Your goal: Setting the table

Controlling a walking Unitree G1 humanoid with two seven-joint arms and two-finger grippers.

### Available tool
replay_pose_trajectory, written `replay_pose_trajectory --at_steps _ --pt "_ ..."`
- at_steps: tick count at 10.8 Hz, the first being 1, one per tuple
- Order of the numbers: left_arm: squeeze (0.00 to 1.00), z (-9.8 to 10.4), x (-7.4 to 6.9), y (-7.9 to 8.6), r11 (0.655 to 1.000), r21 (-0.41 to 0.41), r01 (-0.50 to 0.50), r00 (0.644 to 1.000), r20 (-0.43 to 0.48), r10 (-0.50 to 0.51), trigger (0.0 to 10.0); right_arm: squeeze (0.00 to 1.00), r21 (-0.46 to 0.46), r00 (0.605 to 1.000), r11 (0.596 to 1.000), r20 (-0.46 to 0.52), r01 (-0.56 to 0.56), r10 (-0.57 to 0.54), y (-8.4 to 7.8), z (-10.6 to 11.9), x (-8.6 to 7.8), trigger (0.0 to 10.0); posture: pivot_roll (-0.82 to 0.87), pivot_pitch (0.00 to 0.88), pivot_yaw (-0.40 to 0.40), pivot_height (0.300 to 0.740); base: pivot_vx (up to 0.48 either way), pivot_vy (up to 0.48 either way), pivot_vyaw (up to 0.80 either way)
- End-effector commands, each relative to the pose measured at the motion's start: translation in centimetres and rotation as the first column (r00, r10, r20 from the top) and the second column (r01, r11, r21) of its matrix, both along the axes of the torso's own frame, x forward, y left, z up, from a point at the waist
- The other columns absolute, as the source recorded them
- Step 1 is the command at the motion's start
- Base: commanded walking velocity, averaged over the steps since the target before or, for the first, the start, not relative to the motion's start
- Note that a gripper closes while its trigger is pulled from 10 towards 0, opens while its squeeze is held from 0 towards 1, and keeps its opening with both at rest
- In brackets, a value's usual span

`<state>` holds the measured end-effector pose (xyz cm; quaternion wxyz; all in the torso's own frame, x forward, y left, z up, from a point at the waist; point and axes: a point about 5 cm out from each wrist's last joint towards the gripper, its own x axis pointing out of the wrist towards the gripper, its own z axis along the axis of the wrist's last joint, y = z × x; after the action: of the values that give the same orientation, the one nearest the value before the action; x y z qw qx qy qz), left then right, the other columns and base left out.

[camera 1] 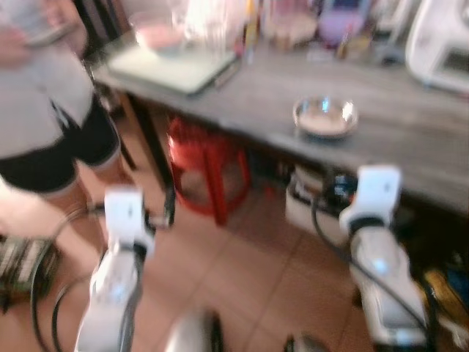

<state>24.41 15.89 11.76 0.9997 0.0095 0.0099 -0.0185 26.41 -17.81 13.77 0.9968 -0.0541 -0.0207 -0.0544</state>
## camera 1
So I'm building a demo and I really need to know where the white box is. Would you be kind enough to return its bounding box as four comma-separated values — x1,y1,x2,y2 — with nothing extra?
284,172,352,247

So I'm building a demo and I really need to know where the dark table leg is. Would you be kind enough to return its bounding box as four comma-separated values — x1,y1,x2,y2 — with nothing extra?
121,92,177,227

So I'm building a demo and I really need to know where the red plastic stool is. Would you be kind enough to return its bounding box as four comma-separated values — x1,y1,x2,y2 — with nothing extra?
167,117,251,227

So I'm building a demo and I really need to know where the shiny metal bowl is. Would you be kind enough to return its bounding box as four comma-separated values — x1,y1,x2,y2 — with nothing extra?
292,96,360,140

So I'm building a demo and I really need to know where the silver left robot leg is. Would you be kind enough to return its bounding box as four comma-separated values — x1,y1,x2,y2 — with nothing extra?
165,308,225,352

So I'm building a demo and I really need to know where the silver robot leg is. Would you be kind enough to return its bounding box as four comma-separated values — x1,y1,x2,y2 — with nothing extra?
286,334,330,352
165,308,225,352

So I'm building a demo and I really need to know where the green printed cardboard box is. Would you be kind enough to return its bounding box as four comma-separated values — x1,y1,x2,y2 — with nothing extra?
0,235,61,303

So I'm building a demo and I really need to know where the yellow bag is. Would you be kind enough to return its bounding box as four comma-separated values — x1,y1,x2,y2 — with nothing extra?
421,268,469,332

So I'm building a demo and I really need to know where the silver right robot leg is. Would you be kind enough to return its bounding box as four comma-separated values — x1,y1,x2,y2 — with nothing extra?
286,334,330,352

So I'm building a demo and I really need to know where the purple plastic container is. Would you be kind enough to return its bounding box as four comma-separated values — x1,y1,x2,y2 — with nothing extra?
319,0,372,49

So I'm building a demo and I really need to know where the person in grey shirt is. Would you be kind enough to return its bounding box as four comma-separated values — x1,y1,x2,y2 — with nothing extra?
0,0,136,257

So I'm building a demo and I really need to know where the beige jar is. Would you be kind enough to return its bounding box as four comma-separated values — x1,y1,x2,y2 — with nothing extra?
264,6,318,49

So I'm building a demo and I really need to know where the white kitchen appliance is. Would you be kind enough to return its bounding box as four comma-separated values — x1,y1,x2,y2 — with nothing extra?
405,0,469,95

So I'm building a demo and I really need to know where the pink bowl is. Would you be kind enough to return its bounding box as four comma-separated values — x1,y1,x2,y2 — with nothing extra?
132,11,191,53

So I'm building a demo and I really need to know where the clear glass jug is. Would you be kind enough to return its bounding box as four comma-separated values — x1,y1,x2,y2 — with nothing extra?
172,0,247,49

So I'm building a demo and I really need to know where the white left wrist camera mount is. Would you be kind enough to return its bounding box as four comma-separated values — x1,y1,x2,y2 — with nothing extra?
105,187,156,254

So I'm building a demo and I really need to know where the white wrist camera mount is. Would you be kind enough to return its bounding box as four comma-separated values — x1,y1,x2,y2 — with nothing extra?
105,187,156,254
339,166,402,232

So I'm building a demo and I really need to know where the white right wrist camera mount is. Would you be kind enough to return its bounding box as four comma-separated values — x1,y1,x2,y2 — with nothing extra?
339,166,402,232

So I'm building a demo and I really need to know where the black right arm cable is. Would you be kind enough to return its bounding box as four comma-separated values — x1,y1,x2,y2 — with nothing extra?
311,197,430,332

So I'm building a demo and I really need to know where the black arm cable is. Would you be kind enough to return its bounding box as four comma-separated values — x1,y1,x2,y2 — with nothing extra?
29,208,107,352
311,197,430,332

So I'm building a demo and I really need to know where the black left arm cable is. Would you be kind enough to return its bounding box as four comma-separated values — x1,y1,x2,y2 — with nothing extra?
29,208,107,352

